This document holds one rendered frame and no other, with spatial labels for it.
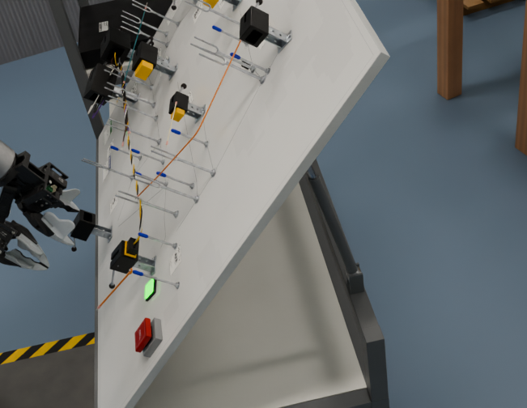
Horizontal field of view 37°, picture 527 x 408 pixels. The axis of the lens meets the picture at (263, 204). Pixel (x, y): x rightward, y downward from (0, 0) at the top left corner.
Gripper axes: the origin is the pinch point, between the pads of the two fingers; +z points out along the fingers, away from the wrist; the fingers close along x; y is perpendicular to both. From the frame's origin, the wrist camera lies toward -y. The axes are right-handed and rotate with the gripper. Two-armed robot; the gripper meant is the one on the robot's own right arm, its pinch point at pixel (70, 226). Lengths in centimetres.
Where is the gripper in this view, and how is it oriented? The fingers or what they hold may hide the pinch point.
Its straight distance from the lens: 162.6
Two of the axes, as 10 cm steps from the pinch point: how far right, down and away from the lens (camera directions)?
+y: 8.4, -3.7, -3.9
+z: 5.4, 5.3, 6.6
